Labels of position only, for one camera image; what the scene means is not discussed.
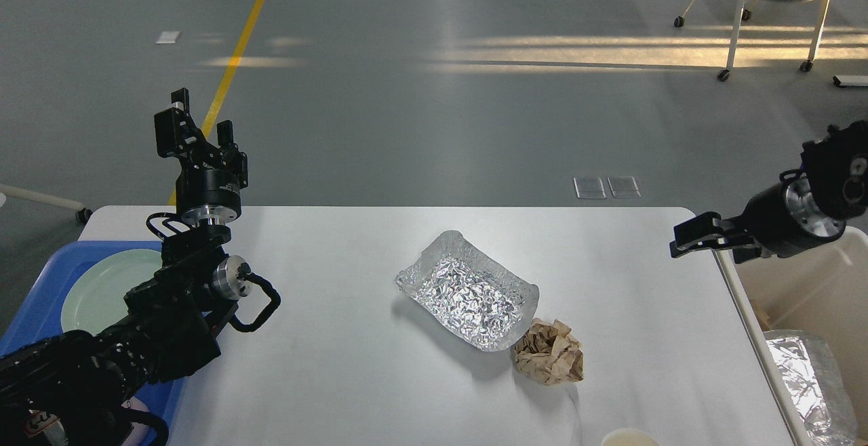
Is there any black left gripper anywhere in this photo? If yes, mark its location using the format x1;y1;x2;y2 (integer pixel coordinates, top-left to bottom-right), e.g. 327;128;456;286
155;88;248;226

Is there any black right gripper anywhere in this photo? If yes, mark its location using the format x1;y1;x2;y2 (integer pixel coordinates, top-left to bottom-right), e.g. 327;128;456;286
669;178;847;264

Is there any foil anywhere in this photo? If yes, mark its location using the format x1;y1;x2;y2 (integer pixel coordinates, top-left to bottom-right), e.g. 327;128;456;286
764;329;859;445

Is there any light green plate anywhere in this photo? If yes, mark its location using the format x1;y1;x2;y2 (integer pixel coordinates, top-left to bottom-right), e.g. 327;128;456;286
61;249;161;336

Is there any white cup bottom edge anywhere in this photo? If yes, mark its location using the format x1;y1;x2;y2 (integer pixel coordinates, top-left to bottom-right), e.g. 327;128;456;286
600;428;659;446

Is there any pink mug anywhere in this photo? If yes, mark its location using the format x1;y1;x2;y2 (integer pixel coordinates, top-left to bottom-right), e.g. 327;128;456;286
122;397;150;446

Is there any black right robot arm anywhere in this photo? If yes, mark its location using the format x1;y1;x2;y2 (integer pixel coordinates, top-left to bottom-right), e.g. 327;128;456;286
669;121;867;264

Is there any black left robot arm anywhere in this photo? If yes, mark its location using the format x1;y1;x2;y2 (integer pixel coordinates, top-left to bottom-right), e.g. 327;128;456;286
1;88;281;445

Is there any white paper on floor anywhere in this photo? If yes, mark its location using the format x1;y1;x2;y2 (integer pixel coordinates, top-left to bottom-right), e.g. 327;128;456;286
155;31;182;45

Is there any white plastic bin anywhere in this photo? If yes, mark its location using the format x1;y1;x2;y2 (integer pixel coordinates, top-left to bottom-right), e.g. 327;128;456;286
715;227;867;440

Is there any white leg with caster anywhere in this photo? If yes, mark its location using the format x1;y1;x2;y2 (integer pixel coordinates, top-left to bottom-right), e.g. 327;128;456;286
1;184;93;226

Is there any white bar on floor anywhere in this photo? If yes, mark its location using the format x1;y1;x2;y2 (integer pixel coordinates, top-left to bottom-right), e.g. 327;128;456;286
833;75;868;88

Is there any crumpled brown paper ball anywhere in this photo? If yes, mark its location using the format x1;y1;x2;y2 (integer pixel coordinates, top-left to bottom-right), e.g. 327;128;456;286
511;317;584;386

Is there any blue plastic tray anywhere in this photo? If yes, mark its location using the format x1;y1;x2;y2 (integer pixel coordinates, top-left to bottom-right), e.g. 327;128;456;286
2;242;199;445

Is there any aluminium foil tray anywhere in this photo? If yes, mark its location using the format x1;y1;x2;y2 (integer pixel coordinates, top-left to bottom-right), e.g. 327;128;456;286
395;230;540;352

